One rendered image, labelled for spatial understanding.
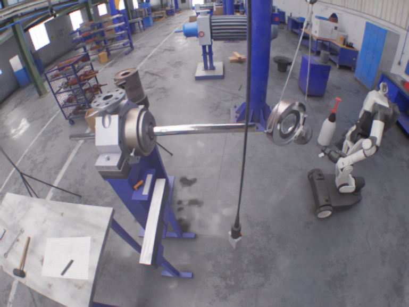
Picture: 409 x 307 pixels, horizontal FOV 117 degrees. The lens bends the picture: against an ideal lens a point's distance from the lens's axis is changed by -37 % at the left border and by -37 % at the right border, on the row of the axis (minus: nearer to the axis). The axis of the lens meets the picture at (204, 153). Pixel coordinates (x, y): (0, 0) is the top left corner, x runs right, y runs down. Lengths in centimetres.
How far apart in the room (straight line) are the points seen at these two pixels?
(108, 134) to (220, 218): 143
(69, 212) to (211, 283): 138
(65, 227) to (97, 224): 30
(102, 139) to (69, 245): 77
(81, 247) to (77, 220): 22
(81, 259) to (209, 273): 116
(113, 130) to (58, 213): 81
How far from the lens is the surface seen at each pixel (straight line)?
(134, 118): 141
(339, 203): 243
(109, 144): 141
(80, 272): 141
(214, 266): 203
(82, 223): 153
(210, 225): 217
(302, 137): 178
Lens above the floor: 198
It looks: 45 degrees down
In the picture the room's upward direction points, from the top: 7 degrees counter-clockwise
